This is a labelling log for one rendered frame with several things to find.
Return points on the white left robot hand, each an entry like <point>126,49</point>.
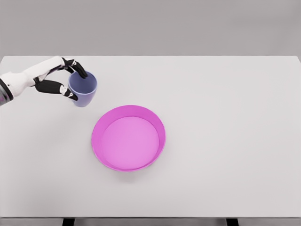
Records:
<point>44,66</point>

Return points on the blue-purple cup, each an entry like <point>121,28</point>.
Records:
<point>84,94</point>

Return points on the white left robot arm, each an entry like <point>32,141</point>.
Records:
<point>12,83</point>

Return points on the pink round plate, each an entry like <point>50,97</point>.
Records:
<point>129,139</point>

